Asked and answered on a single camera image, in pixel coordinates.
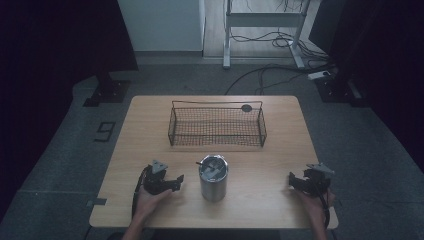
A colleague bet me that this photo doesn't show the black stand base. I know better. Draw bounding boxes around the black stand base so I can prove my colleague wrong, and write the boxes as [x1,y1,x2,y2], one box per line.
[82,70,132,108]
[314,73,368,108]

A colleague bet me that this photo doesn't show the dark wire mesh basket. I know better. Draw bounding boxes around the dark wire mesh basket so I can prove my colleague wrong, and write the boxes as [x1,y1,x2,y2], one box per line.
[167,100,268,148]

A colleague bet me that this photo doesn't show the tangled cables under desk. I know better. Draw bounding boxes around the tangled cables under desk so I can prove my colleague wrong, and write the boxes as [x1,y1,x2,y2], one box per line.
[229,30,329,62]

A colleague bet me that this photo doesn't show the white desk frame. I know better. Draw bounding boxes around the white desk frame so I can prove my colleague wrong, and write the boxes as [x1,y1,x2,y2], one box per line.
[222,0,312,70]

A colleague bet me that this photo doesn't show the grey tape piece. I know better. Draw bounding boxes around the grey tape piece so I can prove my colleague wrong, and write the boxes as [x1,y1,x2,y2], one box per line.
[86,197,108,208]

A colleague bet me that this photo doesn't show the black floor cables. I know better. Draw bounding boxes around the black floor cables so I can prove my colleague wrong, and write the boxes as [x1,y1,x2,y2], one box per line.
[224,59,338,97]

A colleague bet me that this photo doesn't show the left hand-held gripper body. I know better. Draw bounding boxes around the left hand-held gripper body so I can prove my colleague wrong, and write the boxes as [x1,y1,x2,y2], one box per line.
[142,159,170,196]

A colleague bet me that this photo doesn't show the white power strip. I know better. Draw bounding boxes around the white power strip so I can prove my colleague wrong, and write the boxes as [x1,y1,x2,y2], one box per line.
[307,70,332,81]

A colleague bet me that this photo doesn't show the dark curtain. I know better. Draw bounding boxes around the dark curtain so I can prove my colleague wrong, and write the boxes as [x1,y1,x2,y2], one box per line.
[308,0,424,164]
[0,0,139,224]

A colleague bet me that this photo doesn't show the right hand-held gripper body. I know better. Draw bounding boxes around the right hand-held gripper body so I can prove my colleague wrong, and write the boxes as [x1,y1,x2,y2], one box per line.
[301,162,336,198]

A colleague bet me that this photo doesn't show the grey flat piece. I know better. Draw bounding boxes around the grey flat piece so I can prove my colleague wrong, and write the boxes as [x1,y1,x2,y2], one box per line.
[202,159,226,178]

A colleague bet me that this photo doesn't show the hand-held gripper black cable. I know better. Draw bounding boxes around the hand-held gripper black cable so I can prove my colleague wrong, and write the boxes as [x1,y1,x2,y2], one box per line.
[131,165,150,218]
[314,178,332,231]

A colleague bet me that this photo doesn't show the left hand-held gripper black cable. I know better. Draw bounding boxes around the left hand-held gripper black cable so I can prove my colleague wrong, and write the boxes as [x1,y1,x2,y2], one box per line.
[131,165,150,218]

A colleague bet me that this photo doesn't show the steel cup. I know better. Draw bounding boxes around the steel cup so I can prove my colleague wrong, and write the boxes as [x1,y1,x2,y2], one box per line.
[198,154,230,203]

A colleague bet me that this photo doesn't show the right hand-held gripper black cable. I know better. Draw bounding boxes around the right hand-held gripper black cable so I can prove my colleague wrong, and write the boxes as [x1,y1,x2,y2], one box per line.
[314,178,332,231]

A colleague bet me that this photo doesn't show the white cabinet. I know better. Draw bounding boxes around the white cabinet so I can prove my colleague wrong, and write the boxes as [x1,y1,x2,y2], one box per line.
[116,0,207,53]

